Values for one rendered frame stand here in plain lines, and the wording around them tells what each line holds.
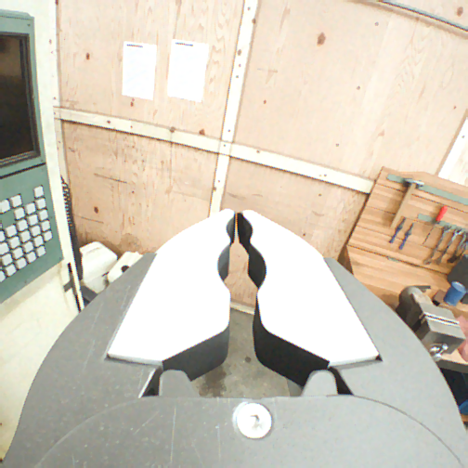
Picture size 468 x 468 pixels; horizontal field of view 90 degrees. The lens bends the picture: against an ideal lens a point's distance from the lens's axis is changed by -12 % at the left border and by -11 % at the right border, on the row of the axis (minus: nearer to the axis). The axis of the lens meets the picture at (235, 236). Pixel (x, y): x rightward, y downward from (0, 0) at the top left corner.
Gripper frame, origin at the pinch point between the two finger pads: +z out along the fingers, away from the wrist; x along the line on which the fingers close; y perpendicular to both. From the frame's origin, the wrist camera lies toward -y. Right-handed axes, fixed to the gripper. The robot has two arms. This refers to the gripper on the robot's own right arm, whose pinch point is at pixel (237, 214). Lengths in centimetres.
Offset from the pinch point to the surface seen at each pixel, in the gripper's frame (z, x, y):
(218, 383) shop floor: 73, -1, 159
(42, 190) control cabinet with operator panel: 53, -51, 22
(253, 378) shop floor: 79, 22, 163
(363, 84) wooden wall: 131, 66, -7
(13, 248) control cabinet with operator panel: 42, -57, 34
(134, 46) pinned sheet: 162, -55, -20
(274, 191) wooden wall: 138, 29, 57
